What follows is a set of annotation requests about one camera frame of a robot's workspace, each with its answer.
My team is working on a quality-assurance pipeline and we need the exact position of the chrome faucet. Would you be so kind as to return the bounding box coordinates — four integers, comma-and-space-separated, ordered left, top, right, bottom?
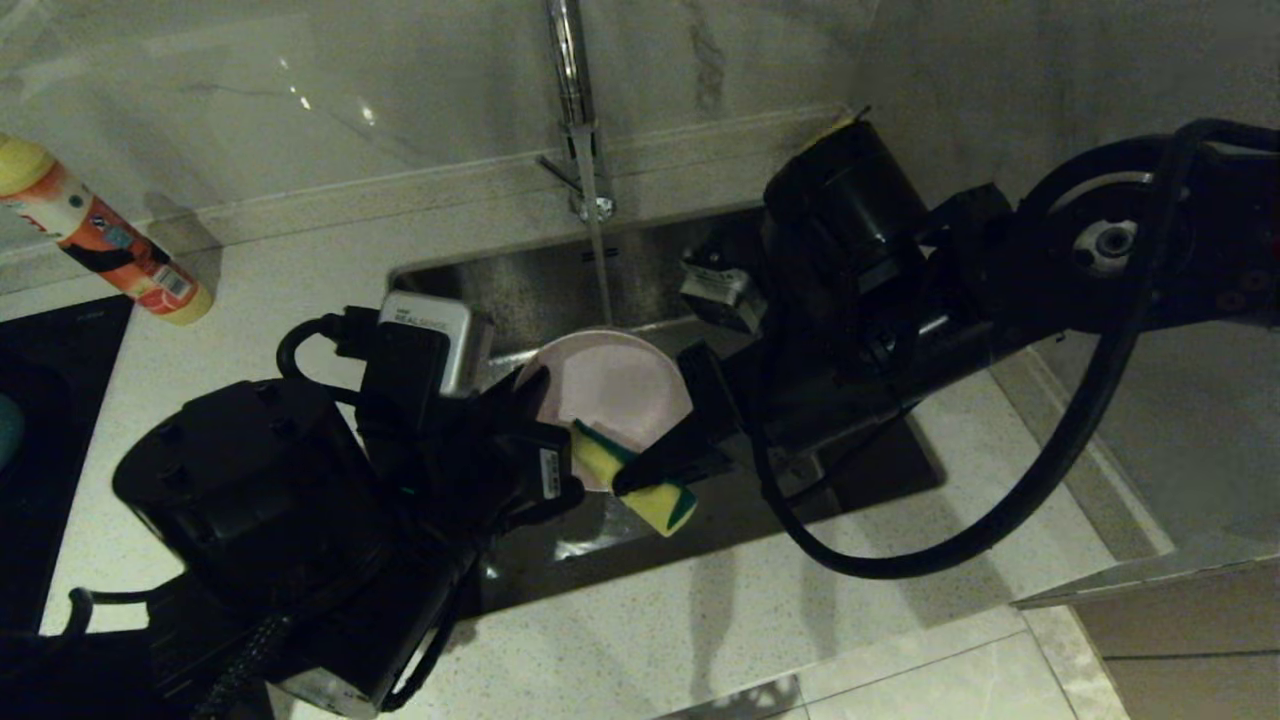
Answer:
535, 0, 616, 223

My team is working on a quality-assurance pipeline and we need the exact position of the stainless steel sink basin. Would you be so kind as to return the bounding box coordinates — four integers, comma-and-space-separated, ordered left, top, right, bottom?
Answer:
388, 205, 943, 616

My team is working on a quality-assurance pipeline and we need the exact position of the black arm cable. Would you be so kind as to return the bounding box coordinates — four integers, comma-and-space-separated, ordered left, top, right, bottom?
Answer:
277, 315, 381, 401
750, 120, 1280, 581

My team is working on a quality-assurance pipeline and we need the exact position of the yellow pear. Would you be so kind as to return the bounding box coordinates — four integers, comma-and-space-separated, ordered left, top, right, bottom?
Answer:
805, 107, 871, 146

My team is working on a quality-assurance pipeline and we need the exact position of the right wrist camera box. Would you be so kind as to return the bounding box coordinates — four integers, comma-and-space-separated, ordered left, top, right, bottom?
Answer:
680, 250, 769, 336

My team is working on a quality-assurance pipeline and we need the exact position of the pink plastic bowl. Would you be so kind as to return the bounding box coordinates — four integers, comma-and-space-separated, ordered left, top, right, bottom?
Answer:
513, 330, 694, 493

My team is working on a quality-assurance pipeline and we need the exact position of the beige cabinet front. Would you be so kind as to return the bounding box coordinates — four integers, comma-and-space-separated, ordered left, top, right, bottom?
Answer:
1005, 550, 1280, 720

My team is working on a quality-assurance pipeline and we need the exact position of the green and yellow sponge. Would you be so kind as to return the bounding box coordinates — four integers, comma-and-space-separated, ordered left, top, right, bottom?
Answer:
570, 420, 699, 538

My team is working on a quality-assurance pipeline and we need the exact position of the yellow-capped dish soap bottle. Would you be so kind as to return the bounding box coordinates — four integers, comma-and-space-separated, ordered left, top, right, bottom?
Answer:
0, 135, 214, 327

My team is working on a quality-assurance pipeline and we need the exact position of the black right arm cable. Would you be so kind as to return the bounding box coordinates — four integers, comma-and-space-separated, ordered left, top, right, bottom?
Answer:
750, 120, 1280, 581

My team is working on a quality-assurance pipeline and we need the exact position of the blue plastic bowl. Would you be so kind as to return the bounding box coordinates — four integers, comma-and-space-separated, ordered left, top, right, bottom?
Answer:
0, 392, 26, 471

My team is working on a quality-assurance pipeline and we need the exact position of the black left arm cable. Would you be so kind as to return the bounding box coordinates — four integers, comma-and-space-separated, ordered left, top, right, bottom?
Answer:
277, 315, 381, 401

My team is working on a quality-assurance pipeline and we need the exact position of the black induction cooktop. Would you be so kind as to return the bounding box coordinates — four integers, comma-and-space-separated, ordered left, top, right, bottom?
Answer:
0, 295, 133, 641

